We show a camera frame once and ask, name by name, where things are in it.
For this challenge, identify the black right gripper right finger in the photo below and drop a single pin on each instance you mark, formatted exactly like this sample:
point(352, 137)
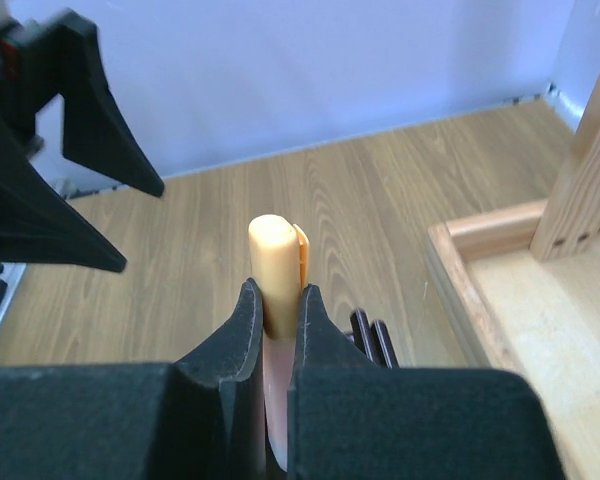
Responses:
point(326, 431)

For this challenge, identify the wooden clothes rack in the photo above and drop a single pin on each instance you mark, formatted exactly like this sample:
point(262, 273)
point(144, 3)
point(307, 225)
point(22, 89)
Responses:
point(521, 288)

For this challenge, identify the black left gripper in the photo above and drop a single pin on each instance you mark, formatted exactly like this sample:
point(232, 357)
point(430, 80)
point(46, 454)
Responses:
point(61, 56)

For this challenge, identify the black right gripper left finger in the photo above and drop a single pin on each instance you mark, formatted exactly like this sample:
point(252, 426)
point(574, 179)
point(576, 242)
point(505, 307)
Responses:
point(225, 416)

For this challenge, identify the pink highlighter orange cap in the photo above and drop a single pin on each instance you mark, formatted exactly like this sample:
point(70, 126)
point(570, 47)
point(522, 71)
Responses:
point(279, 254)

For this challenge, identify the brown wooden desk organizer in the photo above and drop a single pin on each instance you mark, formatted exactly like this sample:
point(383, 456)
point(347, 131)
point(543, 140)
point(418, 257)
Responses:
point(372, 339)

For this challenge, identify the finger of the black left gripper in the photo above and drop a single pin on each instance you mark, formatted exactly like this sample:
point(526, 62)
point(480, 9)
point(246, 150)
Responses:
point(37, 226)

